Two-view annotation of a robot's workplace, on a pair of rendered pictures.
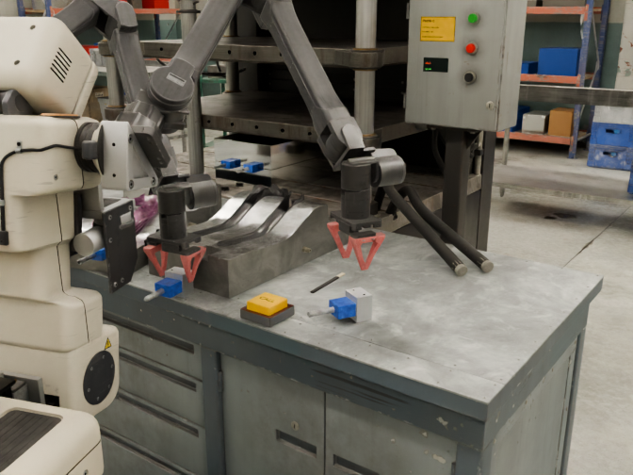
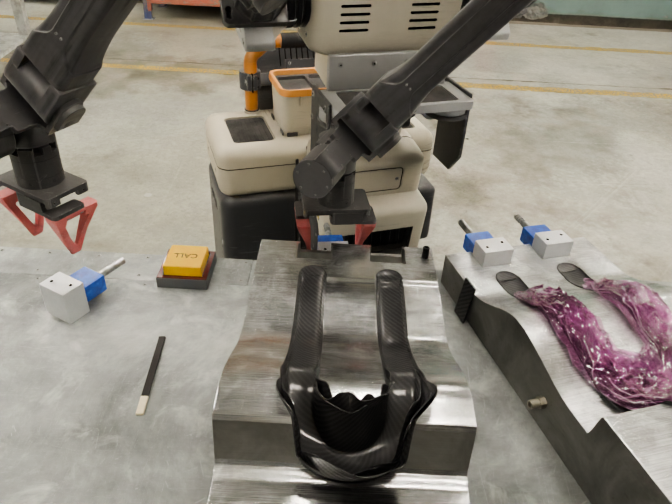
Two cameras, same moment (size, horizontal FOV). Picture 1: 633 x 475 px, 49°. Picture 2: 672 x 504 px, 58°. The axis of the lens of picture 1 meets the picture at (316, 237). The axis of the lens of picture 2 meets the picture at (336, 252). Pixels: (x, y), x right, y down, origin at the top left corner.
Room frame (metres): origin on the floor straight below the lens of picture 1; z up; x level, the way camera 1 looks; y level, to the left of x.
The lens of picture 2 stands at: (2.07, -0.17, 1.40)
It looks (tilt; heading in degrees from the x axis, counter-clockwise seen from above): 35 degrees down; 144
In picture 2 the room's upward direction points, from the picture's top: 3 degrees clockwise
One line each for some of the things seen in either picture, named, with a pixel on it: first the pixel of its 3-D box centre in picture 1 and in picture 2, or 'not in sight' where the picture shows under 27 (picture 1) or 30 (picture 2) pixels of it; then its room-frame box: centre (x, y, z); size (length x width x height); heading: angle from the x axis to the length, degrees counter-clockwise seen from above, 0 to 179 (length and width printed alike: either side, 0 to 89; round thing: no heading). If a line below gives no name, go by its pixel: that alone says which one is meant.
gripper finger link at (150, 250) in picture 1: (166, 256); (349, 227); (1.43, 0.33, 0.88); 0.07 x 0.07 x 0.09; 63
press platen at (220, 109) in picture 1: (291, 129); not in sight; (2.73, 0.10, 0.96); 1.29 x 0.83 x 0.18; 54
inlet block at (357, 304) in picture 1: (337, 308); (90, 281); (1.28, -0.04, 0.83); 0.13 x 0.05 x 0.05; 116
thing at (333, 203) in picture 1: (288, 177); not in sight; (2.73, 0.11, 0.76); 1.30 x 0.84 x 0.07; 54
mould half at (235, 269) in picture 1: (257, 231); (343, 374); (1.67, 0.15, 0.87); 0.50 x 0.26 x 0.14; 144
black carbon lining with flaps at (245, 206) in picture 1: (250, 213); (354, 336); (1.67, 0.17, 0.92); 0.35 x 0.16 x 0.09; 144
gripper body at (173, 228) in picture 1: (172, 227); (335, 188); (1.42, 0.31, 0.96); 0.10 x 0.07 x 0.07; 63
